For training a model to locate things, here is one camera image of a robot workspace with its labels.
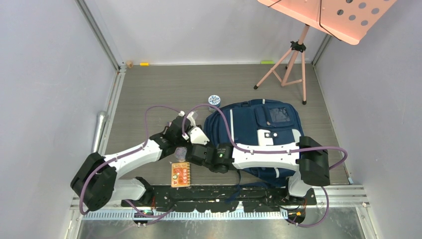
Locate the navy blue backpack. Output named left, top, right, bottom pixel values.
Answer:
left=204, top=99, right=305, bottom=189

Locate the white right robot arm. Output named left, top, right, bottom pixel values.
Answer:
left=186, top=136, right=330, bottom=205

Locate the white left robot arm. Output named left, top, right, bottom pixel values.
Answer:
left=70, top=116, right=210, bottom=215

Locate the orange spiral notepad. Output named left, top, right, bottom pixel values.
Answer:
left=171, top=162, right=191, bottom=188

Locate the blue white round jar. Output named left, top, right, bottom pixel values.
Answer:
left=208, top=95, right=221, bottom=108

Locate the silver metal cylinder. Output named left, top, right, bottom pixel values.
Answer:
left=92, top=111, right=108, bottom=152

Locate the small wooden block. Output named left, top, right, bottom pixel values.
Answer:
left=125, top=60, right=133, bottom=68

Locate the pink music stand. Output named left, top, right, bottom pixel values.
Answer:
left=253, top=0, right=396, bottom=105

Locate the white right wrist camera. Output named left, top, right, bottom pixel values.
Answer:
left=191, top=127, right=210, bottom=145

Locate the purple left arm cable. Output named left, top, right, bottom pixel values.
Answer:
left=79, top=105, right=185, bottom=226

